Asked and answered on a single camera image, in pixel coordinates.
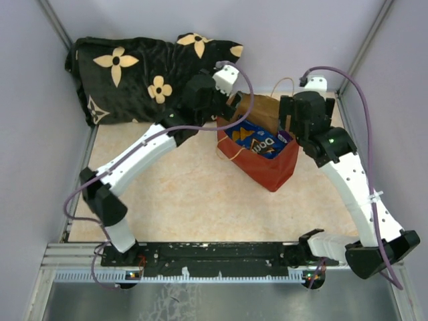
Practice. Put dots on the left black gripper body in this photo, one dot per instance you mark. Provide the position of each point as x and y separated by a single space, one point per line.
219 108

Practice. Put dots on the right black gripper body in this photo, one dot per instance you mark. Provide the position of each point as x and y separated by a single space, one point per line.
285 108

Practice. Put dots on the blue Doritos chip bag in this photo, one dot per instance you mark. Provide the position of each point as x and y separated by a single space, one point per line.
256 139

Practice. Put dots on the red brown paper bag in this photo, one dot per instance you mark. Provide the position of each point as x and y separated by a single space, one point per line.
269 173

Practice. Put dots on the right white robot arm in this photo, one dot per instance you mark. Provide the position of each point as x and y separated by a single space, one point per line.
381 240

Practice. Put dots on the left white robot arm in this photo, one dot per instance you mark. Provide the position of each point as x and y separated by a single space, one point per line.
103 187

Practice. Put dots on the purple candy packet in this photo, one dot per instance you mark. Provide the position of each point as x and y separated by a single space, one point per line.
284 136

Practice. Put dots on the black flower pattern pillow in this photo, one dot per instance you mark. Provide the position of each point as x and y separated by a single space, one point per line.
134 80

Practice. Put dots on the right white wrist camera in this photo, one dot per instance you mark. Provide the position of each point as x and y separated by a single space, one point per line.
314 83

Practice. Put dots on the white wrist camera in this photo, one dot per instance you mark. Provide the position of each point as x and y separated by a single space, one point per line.
314 83
225 78

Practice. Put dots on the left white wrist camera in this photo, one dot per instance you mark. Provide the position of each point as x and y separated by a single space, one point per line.
225 78

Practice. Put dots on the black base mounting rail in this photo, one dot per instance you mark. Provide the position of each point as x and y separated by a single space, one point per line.
209 260

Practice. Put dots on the aluminium frame rail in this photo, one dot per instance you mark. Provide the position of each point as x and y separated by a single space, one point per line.
68 255

